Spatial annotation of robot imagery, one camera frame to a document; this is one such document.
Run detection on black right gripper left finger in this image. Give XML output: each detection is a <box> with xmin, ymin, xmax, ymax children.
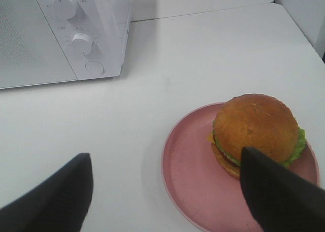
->
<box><xmin>1</xmin><ymin>153</ymin><xmax>94</xmax><ymax>231</ymax></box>

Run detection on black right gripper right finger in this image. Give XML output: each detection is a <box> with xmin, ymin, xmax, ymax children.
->
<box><xmin>240</xmin><ymin>147</ymin><xmax>324</xmax><ymax>231</ymax></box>

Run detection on pink round plate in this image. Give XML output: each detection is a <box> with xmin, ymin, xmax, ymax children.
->
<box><xmin>160</xmin><ymin>102</ymin><xmax>320</xmax><ymax>232</ymax></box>

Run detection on burger with lettuce and cheese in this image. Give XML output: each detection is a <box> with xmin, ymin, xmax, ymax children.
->
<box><xmin>208</xmin><ymin>93</ymin><xmax>306</xmax><ymax>179</ymax></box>

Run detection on round white door release button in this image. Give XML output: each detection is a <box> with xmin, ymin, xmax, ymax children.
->
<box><xmin>85</xmin><ymin>60</ymin><xmax>105</xmax><ymax>75</ymax></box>

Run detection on white microwave door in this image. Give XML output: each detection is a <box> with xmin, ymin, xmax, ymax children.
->
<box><xmin>1</xmin><ymin>0</ymin><xmax>76</xmax><ymax>89</ymax></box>

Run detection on lower white microwave knob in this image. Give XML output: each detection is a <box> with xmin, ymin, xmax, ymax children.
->
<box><xmin>71</xmin><ymin>33</ymin><xmax>93</xmax><ymax>55</ymax></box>

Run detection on white microwave knob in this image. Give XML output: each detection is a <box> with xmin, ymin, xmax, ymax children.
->
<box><xmin>51</xmin><ymin>0</ymin><xmax>78</xmax><ymax>19</ymax></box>
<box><xmin>71</xmin><ymin>33</ymin><xmax>93</xmax><ymax>55</ymax></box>

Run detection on white microwave oven body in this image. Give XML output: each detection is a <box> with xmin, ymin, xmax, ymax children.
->
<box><xmin>36</xmin><ymin>0</ymin><xmax>131</xmax><ymax>81</ymax></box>

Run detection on upper white microwave knob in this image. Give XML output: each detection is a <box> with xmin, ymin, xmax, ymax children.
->
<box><xmin>51</xmin><ymin>0</ymin><xmax>78</xmax><ymax>19</ymax></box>

